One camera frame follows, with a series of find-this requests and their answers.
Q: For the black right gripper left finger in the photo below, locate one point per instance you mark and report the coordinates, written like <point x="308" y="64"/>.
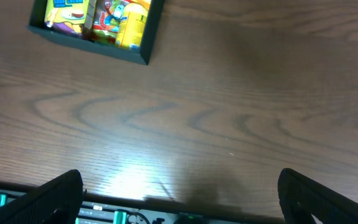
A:
<point x="57" y="201"/>

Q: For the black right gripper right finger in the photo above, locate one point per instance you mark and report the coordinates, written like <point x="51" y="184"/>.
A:
<point x="304" y="200"/>

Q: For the yellow Mentos bottle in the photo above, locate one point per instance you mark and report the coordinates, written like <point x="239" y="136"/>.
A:
<point x="131" y="27"/>

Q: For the green Pretz snack box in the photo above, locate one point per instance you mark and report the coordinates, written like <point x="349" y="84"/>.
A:
<point x="70" y="17"/>

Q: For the Haribo worms candy bag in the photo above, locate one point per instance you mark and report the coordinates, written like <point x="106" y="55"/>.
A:
<point x="108" y="14"/>

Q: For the yellow candy wrapper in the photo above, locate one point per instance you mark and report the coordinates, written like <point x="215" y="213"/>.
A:
<point x="145" y="3"/>

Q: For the dark green open box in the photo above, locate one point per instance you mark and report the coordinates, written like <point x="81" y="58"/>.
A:
<point x="143" y="57"/>

